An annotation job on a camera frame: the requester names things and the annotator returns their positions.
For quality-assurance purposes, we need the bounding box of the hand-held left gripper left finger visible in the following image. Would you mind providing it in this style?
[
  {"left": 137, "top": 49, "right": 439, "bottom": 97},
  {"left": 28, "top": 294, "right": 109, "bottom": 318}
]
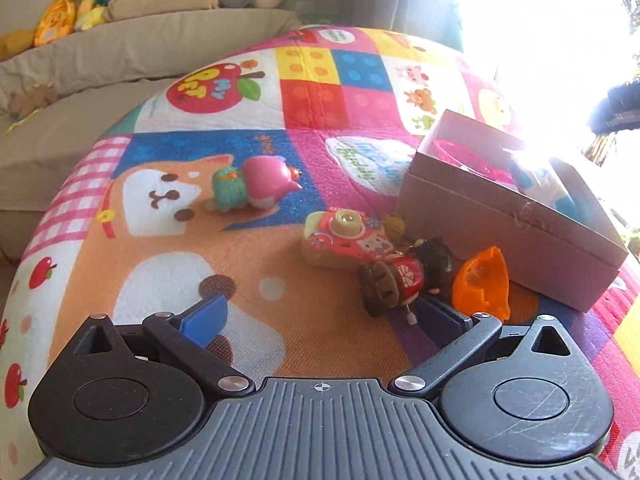
[{"left": 67, "top": 294, "right": 256, "bottom": 401}]

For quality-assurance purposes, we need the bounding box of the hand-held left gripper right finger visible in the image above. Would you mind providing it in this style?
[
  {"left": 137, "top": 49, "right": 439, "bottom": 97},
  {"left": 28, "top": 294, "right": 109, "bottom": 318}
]
[{"left": 390, "top": 296, "right": 576, "bottom": 401}]

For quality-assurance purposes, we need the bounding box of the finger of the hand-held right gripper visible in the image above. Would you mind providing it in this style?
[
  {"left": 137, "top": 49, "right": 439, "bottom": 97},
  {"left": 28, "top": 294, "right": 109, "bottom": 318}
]
[
  {"left": 589, "top": 106, "right": 640, "bottom": 134},
  {"left": 606, "top": 80, "right": 640, "bottom": 109}
]

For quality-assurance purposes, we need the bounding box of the orange plastic toy boat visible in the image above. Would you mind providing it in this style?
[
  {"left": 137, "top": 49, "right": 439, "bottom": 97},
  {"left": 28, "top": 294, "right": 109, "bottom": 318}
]
[{"left": 452, "top": 246, "right": 512, "bottom": 322}]

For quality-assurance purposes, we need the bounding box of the brown and red wind-up toy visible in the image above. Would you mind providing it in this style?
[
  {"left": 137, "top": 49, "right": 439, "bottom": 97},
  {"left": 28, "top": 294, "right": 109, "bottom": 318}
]
[{"left": 357, "top": 215, "right": 457, "bottom": 328}]

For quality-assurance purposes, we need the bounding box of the blue and white packet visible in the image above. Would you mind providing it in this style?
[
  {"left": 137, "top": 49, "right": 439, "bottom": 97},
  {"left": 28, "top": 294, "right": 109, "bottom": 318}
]
[{"left": 506, "top": 150, "right": 583, "bottom": 223}]

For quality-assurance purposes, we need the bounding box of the pink cardboard box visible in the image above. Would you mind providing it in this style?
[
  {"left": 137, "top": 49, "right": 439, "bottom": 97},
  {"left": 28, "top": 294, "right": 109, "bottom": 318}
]
[{"left": 394, "top": 108, "right": 630, "bottom": 313}]

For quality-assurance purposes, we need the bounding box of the pink toy strainer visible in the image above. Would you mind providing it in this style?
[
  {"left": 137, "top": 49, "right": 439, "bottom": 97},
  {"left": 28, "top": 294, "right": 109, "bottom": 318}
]
[{"left": 432, "top": 137, "right": 516, "bottom": 186}]

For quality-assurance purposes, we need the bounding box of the colourful printed play mat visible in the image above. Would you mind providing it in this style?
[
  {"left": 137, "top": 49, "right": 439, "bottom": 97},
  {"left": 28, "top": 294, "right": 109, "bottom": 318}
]
[{"left": 0, "top": 25, "right": 640, "bottom": 480}]

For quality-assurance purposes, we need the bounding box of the green plant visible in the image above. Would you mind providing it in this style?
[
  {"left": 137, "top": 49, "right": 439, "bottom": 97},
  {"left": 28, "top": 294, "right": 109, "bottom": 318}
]
[{"left": 617, "top": 0, "right": 640, "bottom": 78}]

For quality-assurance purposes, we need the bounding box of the pink and teal owl toy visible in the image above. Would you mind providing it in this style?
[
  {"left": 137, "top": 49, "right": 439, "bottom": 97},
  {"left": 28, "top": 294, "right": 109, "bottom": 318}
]
[{"left": 205, "top": 155, "right": 305, "bottom": 212}]

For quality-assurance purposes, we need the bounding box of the beige sofa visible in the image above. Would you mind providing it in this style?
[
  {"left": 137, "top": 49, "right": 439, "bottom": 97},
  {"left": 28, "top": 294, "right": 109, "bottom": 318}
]
[{"left": 0, "top": 7, "right": 306, "bottom": 261}]

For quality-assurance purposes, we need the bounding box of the small brown plush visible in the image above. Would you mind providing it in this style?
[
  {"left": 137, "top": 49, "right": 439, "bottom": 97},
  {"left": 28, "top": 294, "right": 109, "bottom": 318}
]
[{"left": 7, "top": 85, "right": 58, "bottom": 120}]

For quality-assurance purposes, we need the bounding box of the yellow bird plush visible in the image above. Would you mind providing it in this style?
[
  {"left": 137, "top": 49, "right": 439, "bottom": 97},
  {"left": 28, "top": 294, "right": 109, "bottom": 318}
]
[{"left": 72, "top": 0, "right": 108, "bottom": 31}]

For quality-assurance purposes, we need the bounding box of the round yellow orange plush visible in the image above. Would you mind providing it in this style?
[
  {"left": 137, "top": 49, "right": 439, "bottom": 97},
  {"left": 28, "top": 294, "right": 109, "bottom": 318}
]
[{"left": 34, "top": 0, "right": 76, "bottom": 47}]

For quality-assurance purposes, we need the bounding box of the plain yellow plush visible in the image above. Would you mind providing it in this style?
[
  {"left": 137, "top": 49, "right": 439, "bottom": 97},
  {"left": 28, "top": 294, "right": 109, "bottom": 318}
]
[{"left": 0, "top": 30, "right": 38, "bottom": 61}]

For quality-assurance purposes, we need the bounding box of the pink toy camera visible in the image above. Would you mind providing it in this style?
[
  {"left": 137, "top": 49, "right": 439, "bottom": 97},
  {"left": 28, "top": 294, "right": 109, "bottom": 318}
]
[{"left": 301, "top": 207, "right": 396, "bottom": 266}]

